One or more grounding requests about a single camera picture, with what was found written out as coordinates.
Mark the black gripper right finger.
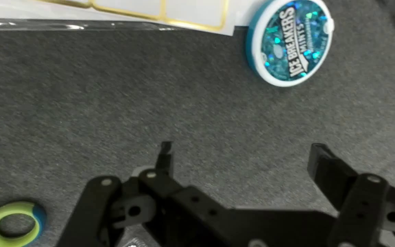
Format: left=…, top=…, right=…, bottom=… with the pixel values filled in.
left=307, top=141, right=359, bottom=212

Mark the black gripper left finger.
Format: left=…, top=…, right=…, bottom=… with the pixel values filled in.
left=153, top=139, right=175, bottom=178

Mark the blue round mints tin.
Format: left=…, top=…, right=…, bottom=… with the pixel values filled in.
left=245, top=0, right=336, bottom=89

